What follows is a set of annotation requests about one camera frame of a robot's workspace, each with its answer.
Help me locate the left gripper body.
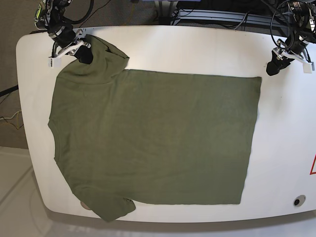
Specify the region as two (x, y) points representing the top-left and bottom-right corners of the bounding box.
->
(271, 37), (312, 65)

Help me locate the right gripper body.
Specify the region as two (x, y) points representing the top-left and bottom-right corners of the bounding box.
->
(50, 28), (91, 57)

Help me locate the olive green T-shirt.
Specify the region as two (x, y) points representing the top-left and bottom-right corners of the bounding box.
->
(48, 35), (262, 222)

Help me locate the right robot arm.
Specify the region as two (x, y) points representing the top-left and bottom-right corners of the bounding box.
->
(34, 0), (94, 68)

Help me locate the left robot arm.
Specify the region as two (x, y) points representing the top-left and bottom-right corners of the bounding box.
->
(262, 0), (316, 76)

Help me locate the black bar under table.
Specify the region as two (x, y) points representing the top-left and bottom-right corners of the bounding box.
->
(0, 85), (19, 97)

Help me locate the red triangle warning sticker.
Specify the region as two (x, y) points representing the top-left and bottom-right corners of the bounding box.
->
(310, 156), (316, 175)

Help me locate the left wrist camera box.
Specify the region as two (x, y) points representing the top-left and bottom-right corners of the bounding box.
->
(303, 62), (315, 74)

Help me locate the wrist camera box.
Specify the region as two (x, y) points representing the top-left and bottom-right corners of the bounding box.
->
(303, 62), (315, 74)
(48, 57), (62, 68)

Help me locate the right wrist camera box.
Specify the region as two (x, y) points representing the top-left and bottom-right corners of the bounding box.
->
(48, 57), (62, 68)

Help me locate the grey aluminium frame rail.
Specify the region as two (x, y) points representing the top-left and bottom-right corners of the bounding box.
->
(170, 9), (275, 28)

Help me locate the white floor cable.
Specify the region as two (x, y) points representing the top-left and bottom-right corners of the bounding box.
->
(0, 111), (21, 122)

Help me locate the right table cable grommet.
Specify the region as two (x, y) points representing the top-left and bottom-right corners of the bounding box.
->
(293, 195), (306, 207)

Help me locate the table cable grommet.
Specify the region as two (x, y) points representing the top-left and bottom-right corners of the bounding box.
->
(293, 195), (306, 207)
(80, 201), (91, 210)

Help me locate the left table cable grommet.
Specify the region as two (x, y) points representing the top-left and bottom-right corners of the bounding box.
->
(80, 201), (91, 210)

